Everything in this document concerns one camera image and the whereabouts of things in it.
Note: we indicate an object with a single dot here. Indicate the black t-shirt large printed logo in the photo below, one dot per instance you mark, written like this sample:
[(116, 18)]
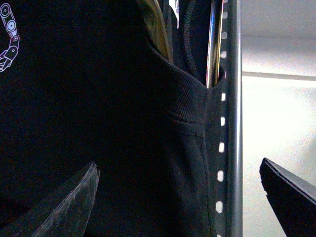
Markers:
[(86, 84)]

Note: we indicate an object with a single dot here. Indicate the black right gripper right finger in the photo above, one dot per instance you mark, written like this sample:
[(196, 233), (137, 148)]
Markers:
[(292, 199)]

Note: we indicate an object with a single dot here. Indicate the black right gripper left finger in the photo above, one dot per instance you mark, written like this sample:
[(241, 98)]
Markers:
[(63, 213)]

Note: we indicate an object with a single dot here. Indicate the grey clothes drying rack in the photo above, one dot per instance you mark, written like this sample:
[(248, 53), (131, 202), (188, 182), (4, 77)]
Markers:
[(228, 205)]

